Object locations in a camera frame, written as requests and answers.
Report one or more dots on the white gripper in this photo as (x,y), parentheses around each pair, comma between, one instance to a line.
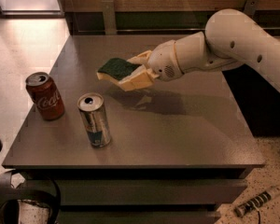
(162,61)

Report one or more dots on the yellow sponge with green top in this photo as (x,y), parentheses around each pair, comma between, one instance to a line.
(115,70)

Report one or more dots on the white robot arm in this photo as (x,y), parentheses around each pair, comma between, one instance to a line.
(230,39)

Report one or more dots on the silver blue energy drink can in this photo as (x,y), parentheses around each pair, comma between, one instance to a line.
(91,107)

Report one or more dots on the red coke can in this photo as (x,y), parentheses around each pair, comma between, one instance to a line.
(45,95)

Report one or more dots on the grey drawer cabinet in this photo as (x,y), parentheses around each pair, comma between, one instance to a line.
(178,150)

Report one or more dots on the white power strip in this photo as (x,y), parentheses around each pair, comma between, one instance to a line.
(257,202)

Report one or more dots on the left metal wall bracket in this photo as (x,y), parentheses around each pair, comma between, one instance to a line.
(109,16)

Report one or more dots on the metal wall bracket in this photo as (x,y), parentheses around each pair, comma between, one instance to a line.
(250,7)
(109,16)

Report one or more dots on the right metal wall bracket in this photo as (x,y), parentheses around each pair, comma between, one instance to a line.
(250,7)

